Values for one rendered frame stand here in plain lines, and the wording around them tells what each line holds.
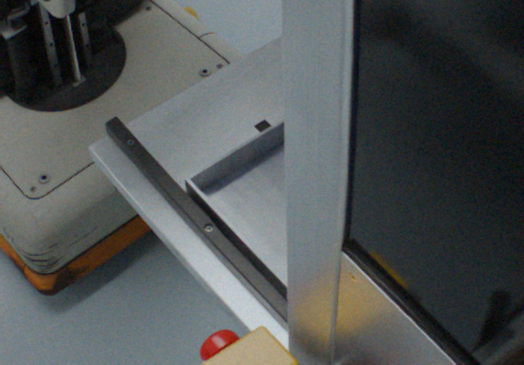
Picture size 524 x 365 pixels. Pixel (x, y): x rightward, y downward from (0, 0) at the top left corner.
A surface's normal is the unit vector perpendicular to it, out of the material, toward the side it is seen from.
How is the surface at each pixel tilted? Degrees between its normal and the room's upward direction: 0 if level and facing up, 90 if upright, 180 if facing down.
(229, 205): 0
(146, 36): 0
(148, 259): 0
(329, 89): 90
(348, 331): 90
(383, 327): 90
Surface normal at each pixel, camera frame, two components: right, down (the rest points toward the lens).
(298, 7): -0.79, 0.49
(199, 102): -0.03, -0.62
